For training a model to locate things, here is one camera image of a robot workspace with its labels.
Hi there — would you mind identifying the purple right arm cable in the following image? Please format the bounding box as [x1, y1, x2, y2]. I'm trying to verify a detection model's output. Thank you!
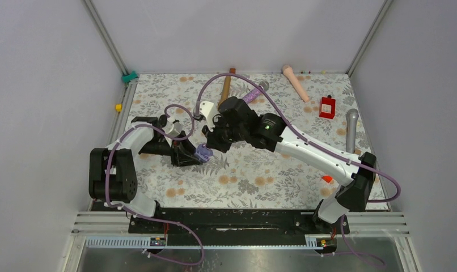
[194, 73, 401, 269]

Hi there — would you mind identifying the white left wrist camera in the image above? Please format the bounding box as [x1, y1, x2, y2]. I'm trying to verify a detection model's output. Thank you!
[163, 120, 182, 139]

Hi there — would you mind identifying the gold microphone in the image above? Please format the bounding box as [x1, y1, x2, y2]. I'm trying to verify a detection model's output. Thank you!
[218, 76, 231, 105]

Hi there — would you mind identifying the floral table mat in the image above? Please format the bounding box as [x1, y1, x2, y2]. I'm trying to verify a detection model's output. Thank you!
[128, 74, 357, 209]

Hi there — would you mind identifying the purple glitter microphone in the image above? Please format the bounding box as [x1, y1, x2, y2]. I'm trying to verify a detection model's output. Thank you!
[242, 81, 269, 103]

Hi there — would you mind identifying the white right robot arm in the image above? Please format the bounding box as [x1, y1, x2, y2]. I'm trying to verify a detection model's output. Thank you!
[196, 97, 376, 233]

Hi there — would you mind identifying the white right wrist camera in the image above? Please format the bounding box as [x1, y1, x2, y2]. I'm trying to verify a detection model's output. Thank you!
[194, 101, 219, 131]

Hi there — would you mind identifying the red box with label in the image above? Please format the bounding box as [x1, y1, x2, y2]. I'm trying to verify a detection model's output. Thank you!
[319, 95, 336, 119]

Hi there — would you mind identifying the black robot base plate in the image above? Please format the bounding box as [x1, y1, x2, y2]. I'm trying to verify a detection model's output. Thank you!
[128, 207, 350, 247]

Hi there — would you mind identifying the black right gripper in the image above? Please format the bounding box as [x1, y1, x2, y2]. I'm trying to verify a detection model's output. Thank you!
[202, 114, 247, 154]

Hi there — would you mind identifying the red triangle block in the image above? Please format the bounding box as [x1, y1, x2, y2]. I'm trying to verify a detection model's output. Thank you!
[321, 175, 333, 183]

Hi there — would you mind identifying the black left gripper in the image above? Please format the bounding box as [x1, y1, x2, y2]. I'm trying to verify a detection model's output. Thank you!
[140, 131, 204, 167]

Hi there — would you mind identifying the teal corner clamp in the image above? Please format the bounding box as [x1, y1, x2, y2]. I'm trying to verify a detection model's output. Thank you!
[121, 71, 138, 83]

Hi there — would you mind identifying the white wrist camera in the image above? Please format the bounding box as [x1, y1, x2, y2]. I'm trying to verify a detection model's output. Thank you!
[194, 101, 219, 131]
[163, 120, 182, 139]

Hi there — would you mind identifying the silver grey microphone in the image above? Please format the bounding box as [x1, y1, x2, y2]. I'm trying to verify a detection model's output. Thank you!
[346, 108, 359, 153]

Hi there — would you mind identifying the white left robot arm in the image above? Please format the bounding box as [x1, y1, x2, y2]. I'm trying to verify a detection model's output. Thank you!
[88, 115, 213, 233]

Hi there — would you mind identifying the purple earbud charging case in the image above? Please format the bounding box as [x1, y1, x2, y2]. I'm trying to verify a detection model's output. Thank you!
[195, 143, 213, 163]

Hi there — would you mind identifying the pink microphone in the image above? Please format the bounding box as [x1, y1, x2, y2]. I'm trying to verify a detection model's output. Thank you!
[281, 65, 310, 103]

